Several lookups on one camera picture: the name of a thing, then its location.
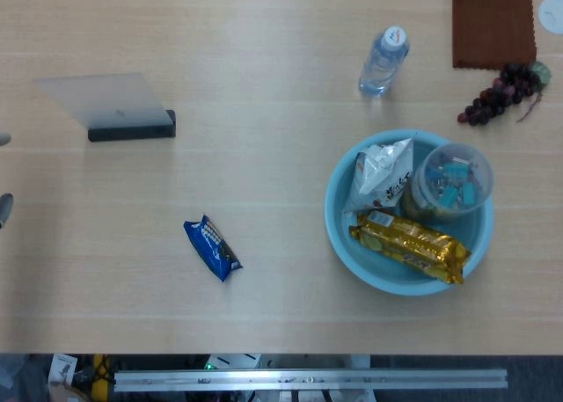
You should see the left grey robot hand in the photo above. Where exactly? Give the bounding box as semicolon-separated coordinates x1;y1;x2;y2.
0;132;15;231

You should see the white peanut snack bag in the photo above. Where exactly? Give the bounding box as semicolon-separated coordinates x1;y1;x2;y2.
341;136;415;214

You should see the clear tub of binder clips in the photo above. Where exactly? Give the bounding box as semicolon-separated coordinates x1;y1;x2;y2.
411;143;494;221

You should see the white robot base unit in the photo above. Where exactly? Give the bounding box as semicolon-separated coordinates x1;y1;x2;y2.
205;353;263;370

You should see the acrylic sign holder black base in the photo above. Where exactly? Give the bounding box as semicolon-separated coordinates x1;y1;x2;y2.
33;71;178;143

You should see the white paper tag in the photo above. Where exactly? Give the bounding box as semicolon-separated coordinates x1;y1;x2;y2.
47;354;79;388

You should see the blue cookie packet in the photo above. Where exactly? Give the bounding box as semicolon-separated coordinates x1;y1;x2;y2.
183;215;244;283

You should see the light blue plastic basin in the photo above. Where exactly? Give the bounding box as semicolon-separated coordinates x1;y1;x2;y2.
324;128;496;297

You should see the clear water bottle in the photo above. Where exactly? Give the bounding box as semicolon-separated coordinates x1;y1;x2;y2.
358;26;411;96

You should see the gold biscuit packet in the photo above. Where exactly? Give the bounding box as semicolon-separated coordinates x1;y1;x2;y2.
348;210;472;285

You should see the purple grape bunch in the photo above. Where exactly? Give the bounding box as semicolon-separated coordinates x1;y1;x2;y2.
457;61;552;127

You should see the brown cloth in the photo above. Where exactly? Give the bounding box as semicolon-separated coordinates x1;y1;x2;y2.
451;0;538;71

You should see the white round disc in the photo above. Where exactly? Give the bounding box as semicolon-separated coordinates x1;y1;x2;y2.
537;0;563;36

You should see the yellow black strap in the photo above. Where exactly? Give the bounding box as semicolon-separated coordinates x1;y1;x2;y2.
90;353;110;402

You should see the aluminium rail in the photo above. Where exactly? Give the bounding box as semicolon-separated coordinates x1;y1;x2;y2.
113;368;510;393

